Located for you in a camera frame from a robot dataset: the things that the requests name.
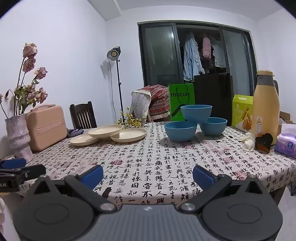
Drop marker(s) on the yellow blossom branch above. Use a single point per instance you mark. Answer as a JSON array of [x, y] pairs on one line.
[[130, 120]]

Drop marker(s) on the red patterned blanket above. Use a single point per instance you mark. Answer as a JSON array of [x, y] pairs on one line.
[[159, 102]]

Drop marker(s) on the black paper bag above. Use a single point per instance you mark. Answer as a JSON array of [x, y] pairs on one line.
[[212, 92]]

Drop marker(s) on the dark sliding glass door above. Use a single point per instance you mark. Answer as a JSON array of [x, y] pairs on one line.
[[159, 58]]

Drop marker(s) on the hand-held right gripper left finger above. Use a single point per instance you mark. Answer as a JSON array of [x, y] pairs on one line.
[[93, 176]]

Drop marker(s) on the pink hard case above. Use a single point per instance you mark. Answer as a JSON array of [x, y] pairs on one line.
[[46, 127]]

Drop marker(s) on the blue bowl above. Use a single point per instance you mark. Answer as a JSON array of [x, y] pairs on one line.
[[196, 113], [214, 127], [180, 132]]

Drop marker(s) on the grey lace-trimmed cloth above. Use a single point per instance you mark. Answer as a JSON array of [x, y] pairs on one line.
[[140, 104]]

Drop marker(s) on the mottled pink ceramic vase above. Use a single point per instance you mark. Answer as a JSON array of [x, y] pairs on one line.
[[18, 139]]

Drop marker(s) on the yellow-green snack box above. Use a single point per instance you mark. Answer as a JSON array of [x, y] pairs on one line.
[[239, 111]]

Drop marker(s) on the hanging white garment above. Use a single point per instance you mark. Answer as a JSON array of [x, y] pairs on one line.
[[218, 53]]

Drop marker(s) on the cardboard box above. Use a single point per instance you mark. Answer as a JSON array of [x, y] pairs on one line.
[[285, 115]]

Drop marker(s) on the dried pink roses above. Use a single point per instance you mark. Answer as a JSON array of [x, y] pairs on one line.
[[29, 49]]

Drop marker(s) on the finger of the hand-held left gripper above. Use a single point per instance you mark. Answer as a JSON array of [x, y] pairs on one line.
[[12, 163], [32, 172]]

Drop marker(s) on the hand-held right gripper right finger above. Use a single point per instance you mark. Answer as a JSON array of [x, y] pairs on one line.
[[203, 177]]

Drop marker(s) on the purple cloth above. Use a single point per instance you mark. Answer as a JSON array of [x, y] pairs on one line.
[[75, 132]]

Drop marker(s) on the hanging light blue shirt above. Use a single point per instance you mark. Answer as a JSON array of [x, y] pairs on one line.
[[192, 58]]

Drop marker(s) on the black and orange object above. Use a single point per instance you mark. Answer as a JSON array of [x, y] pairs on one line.
[[263, 142]]

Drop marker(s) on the hanging pink garment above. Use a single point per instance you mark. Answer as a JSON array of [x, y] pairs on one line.
[[206, 47]]

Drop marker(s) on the green paper bag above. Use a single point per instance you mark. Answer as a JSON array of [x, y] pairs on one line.
[[185, 90]]

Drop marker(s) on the dark wooden chair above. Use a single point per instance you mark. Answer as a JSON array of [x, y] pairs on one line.
[[83, 115]]

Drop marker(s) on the calligraphy print tablecloth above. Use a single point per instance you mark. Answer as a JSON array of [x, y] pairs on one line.
[[150, 157]]

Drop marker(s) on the cream round plate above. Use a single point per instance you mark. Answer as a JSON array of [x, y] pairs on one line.
[[82, 140], [105, 131], [130, 135]]

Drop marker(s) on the beige thermos jug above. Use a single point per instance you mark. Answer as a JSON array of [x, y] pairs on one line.
[[263, 104]]

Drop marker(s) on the white rubber glove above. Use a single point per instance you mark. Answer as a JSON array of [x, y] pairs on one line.
[[248, 141]]

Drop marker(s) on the studio lamp on stand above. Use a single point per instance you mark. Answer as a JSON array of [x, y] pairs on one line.
[[114, 53]]

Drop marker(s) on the purple tissue pack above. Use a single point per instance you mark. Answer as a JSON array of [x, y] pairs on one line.
[[286, 143]]

